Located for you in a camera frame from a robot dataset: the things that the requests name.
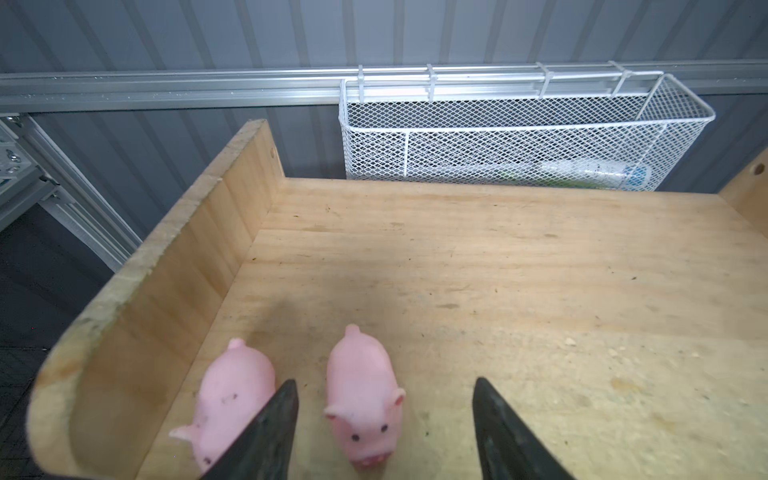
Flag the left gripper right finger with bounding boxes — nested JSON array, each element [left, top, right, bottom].
[[472, 377, 574, 480]]

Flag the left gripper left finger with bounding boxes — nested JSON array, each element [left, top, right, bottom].
[[202, 379, 299, 480]]

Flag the pink pig toy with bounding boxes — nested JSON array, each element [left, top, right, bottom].
[[169, 338, 276, 473], [324, 324, 406, 468]]

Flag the wooden two-tier shelf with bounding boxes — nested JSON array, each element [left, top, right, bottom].
[[26, 120, 767, 479]]

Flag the white tube in basket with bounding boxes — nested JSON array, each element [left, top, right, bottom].
[[498, 157, 653, 191]]

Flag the white wire mesh basket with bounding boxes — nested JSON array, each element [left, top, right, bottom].
[[338, 62, 715, 191]]

